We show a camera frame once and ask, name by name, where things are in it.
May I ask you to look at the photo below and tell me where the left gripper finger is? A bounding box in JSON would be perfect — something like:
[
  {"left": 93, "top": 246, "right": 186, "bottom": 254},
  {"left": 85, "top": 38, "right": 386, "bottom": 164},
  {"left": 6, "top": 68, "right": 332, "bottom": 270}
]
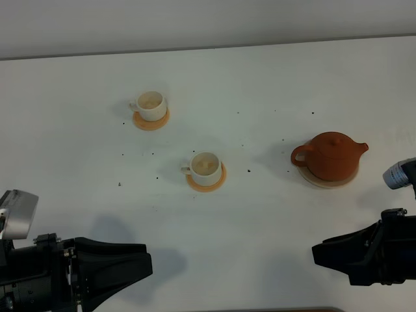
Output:
[
  {"left": 77, "top": 252, "right": 153, "bottom": 311},
  {"left": 74, "top": 237, "right": 148, "bottom": 276}
]

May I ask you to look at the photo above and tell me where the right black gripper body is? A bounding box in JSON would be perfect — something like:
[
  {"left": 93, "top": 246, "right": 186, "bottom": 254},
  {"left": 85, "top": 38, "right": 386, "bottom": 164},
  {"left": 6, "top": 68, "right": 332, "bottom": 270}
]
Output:
[{"left": 369, "top": 208, "right": 415, "bottom": 285}]

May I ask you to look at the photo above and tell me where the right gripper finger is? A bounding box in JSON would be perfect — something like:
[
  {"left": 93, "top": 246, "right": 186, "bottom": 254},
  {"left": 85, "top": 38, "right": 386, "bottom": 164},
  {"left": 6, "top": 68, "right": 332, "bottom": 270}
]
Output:
[
  {"left": 320, "top": 220, "right": 382, "bottom": 249},
  {"left": 312, "top": 242, "right": 383, "bottom": 285}
]

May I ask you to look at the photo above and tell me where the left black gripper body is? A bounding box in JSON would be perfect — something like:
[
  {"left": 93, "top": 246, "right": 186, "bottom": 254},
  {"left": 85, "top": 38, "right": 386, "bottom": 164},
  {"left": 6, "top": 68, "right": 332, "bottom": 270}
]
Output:
[{"left": 1, "top": 234, "right": 85, "bottom": 311}]

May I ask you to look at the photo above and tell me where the brown clay teapot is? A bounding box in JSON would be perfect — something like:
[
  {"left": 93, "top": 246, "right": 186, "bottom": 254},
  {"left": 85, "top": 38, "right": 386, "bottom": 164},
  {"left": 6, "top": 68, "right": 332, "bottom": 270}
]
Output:
[{"left": 291, "top": 132, "right": 369, "bottom": 182}]

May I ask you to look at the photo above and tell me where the beige teapot saucer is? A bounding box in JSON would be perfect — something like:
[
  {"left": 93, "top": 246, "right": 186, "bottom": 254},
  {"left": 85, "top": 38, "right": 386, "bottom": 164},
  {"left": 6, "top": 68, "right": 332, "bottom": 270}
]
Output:
[{"left": 297, "top": 166, "right": 359, "bottom": 189}]

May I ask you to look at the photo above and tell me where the near orange coaster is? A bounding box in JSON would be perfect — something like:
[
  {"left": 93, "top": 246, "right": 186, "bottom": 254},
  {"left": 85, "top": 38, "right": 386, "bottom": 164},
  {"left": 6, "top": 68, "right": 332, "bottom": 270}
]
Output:
[{"left": 186, "top": 163, "right": 227, "bottom": 192}]

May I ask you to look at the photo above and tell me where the orange coaster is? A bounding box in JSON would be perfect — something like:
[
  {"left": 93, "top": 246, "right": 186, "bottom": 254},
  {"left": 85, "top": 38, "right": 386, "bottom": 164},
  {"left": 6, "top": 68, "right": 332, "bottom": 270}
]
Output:
[
  {"left": 186, "top": 163, "right": 227, "bottom": 192},
  {"left": 133, "top": 109, "right": 170, "bottom": 131}
]

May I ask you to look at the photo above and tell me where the near white teacup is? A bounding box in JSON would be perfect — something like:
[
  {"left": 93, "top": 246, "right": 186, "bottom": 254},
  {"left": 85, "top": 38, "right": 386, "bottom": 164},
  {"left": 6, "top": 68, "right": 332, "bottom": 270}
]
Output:
[{"left": 181, "top": 151, "right": 222, "bottom": 187}]

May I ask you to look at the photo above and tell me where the white teacup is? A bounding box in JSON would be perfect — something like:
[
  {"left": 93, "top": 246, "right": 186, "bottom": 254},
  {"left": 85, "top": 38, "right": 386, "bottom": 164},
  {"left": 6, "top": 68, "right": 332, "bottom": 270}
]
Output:
[
  {"left": 181, "top": 151, "right": 222, "bottom": 187},
  {"left": 129, "top": 91, "right": 168, "bottom": 122}
]

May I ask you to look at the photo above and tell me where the far orange coaster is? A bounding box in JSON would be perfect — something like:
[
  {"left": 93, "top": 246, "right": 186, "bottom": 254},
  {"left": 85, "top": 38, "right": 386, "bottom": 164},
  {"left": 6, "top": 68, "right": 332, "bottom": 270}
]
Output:
[{"left": 133, "top": 109, "right": 170, "bottom": 131}]

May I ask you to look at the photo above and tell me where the far white teacup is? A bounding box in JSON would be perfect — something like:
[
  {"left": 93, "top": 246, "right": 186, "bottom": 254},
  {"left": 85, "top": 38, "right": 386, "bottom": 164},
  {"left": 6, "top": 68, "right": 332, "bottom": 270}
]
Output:
[{"left": 129, "top": 91, "right": 168, "bottom": 122}]

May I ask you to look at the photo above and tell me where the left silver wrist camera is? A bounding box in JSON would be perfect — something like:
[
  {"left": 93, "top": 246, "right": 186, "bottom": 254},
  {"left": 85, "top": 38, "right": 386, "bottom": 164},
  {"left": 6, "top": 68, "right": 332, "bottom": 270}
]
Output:
[{"left": 1, "top": 189, "right": 39, "bottom": 240}]

